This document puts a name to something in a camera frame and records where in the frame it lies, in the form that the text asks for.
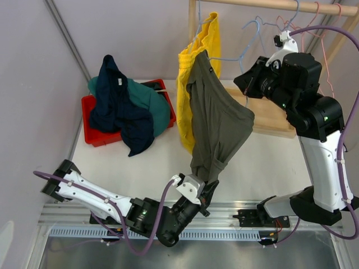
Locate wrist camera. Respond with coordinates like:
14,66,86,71
265,30,298,67
171,174,205,205

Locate blue hanger of yellow shorts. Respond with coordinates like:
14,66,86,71
187,1,218,57

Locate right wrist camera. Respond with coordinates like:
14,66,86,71
265,30,298,67

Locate aluminium rail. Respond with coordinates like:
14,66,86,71
38,199,344,232

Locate teal green shorts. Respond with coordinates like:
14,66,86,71
88,77,171,138

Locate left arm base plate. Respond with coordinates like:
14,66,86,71
89,215,121,225

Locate red plastic bin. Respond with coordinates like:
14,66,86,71
81,79,176,147

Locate slotted cable duct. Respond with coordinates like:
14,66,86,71
49,226,261,242

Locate dark grey shorts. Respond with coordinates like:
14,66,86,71
141,81,163,92

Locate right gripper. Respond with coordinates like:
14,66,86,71
236,54,298,112

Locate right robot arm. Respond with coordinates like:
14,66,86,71
193,52,358,226

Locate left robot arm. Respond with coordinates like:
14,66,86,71
34,160,219,255

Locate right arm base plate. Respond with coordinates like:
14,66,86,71
232,209,290,228

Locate wooden clothes rack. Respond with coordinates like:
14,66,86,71
188,1,358,138

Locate yellow shorts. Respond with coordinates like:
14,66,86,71
177,12,221,154

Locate navy blue shorts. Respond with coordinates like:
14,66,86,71
89,54,154,157

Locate blue hanger of olive shorts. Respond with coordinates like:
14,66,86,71
207,20,263,109

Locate pink hanger of teal shorts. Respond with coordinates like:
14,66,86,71
276,1,336,99

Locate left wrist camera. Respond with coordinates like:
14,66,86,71
171,174,205,205

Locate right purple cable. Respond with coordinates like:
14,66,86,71
252,25,359,250

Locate olive green shorts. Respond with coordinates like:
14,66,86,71
190,55,255,183

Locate blue hanger of navy shorts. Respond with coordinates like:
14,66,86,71
255,1,300,56

